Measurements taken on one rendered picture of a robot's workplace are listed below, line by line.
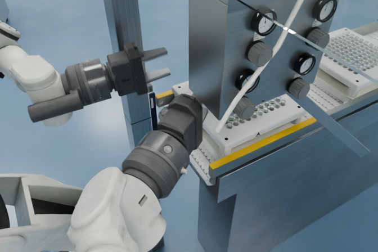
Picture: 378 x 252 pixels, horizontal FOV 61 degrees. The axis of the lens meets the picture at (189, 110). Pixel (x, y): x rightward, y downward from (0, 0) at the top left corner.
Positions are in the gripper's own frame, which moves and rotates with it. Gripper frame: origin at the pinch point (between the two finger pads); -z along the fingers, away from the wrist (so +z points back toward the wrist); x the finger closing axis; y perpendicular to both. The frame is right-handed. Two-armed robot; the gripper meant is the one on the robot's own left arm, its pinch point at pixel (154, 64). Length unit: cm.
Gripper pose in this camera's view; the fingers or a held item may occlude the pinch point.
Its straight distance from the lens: 71.5
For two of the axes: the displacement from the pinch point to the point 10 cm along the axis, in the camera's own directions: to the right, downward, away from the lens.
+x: 0.8, 7.5, 6.6
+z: -9.3, 2.9, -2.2
